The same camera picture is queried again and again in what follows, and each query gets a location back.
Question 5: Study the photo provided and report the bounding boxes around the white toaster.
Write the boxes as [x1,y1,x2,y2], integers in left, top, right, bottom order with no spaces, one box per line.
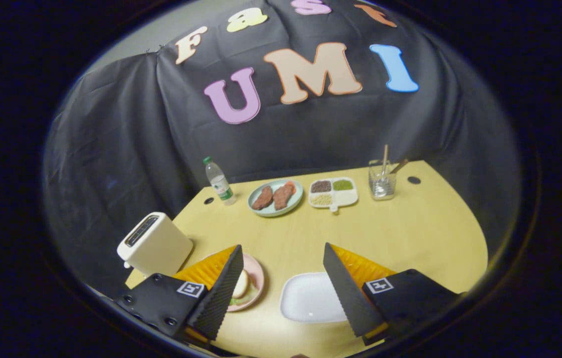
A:
[117,212,194,277]

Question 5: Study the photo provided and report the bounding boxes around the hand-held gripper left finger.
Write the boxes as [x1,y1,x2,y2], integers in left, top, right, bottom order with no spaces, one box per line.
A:
[112,244,245,346]

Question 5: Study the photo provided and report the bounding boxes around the pink plate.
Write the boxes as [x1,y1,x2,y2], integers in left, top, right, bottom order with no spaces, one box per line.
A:
[226,253,265,313]

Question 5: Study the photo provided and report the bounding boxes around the pale green plate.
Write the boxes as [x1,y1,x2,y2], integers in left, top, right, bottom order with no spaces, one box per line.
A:
[247,179,304,218]

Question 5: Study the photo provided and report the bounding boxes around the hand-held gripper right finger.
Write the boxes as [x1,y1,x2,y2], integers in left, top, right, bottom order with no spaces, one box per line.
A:
[323,242,461,347]

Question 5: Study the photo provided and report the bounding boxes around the white divided dish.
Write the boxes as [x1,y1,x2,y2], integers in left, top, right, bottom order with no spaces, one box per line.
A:
[308,177,359,213]

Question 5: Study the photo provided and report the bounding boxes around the clear glass cup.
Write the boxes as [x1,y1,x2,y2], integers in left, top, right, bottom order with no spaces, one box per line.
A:
[368,159,397,201]

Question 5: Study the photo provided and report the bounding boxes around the clear water bottle green cap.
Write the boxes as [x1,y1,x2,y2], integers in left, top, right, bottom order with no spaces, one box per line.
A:
[203,157,237,206]

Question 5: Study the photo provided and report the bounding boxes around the brown meat slice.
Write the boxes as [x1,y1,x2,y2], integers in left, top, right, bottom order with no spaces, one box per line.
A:
[273,181,295,211]
[252,185,274,211]

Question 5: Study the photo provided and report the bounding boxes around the white rectangular plate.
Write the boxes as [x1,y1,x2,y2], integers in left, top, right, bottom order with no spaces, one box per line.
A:
[280,271,349,324]

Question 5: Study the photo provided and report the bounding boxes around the black backdrop cloth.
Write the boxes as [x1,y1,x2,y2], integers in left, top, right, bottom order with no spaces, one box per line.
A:
[42,0,520,299]

